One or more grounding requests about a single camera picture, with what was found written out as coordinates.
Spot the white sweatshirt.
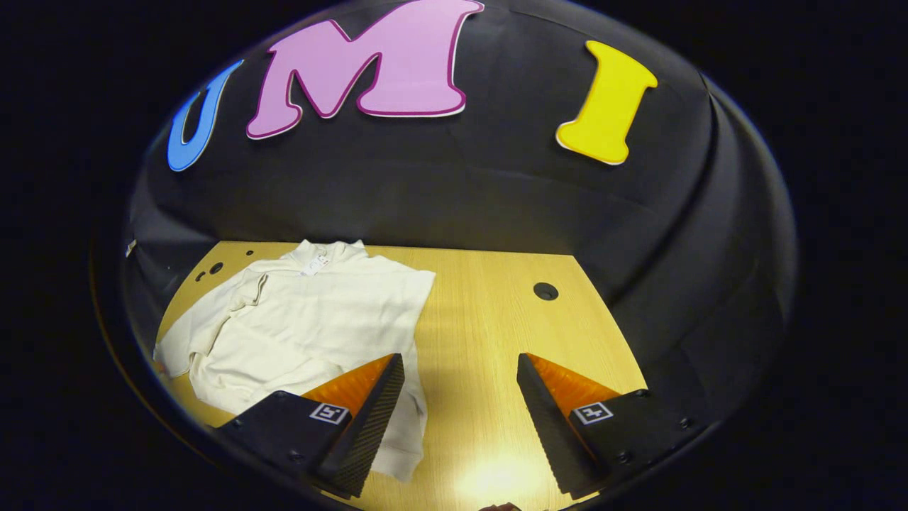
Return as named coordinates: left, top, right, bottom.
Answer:
left=153, top=238, right=437, bottom=483

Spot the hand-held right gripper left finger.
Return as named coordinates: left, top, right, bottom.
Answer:
left=213, top=353, right=406, bottom=499

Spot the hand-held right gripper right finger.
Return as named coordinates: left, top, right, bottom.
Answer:
left=516, top=353, right=710, bottom=499

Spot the black backdrop cloth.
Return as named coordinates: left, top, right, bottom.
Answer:
left=122, top=0, right=799, bottom=434

